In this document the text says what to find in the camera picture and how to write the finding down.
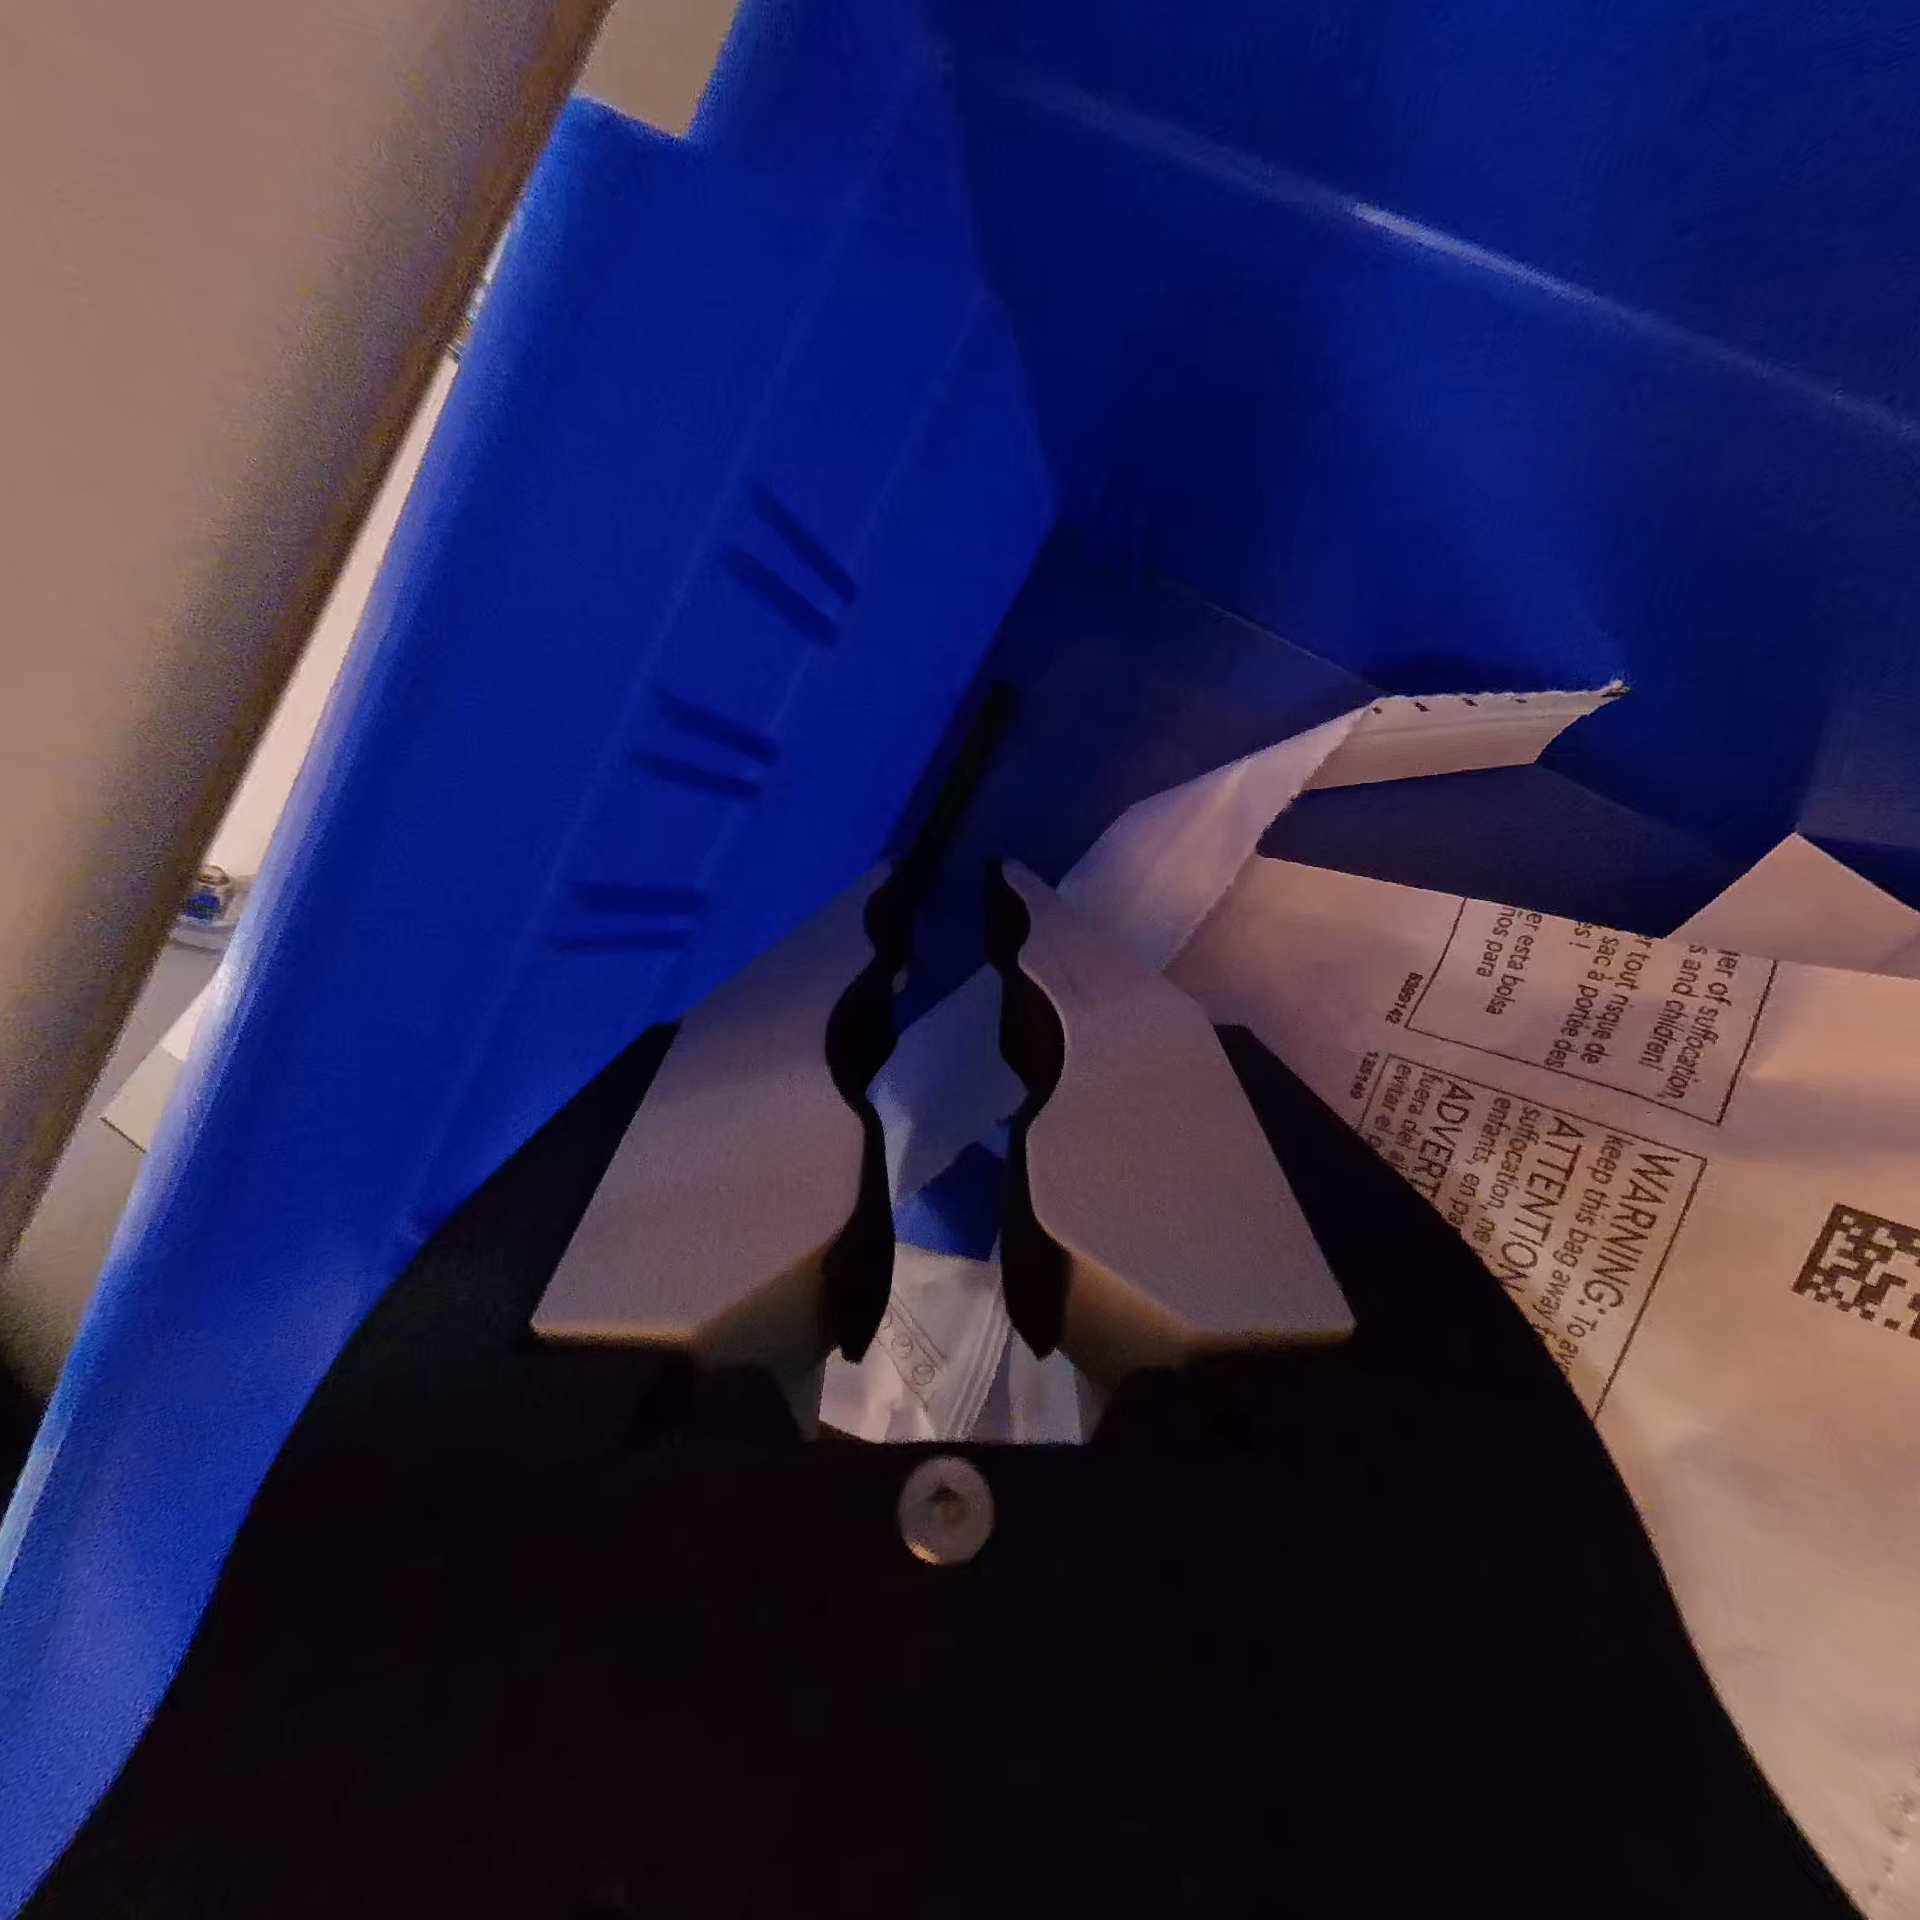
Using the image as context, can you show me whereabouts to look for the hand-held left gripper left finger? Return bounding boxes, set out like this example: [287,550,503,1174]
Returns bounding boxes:
[530,864,922,1370]

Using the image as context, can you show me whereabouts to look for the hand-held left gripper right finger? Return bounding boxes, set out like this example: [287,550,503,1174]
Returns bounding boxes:
[983,856,1359,1377]

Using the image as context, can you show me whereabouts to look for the heap of white paper bags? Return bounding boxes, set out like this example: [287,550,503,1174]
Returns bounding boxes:
[817,681,1920,1920]

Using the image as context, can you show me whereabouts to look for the blue storage bin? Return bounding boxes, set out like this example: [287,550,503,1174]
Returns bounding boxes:
[0,0,1920,1920]

